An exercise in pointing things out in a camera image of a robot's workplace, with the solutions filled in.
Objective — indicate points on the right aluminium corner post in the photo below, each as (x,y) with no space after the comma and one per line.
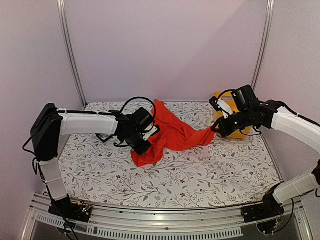
(264,42)

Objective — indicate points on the floral patterned table mat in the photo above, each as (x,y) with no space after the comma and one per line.
(224,173)

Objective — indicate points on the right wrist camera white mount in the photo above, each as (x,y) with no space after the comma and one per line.
(221,106)

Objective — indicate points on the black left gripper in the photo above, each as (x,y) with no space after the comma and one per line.
(141,149)

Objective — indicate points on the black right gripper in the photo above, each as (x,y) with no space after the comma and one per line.
(225,131)

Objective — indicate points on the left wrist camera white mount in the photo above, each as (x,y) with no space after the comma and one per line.
(153,130)

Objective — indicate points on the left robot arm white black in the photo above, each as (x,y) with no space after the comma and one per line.
(51,125)

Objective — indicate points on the red t-shirt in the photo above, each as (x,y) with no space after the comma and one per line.
(174,135)

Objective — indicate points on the aluminium corner post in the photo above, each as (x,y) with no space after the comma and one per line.
(61,6)
(264,42)

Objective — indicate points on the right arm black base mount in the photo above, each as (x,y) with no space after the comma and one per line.
(269,208)

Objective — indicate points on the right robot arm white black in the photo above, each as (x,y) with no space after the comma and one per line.
(277,116)

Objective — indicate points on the left aluminium corner post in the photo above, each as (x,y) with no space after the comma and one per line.
(61,6)

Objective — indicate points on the aluminium front rail frame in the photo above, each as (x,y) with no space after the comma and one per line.
(116,222)

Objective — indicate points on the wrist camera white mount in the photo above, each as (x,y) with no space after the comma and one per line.
(221,106)
(153,130)

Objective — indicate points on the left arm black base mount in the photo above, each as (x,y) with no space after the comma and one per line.
(79,211)

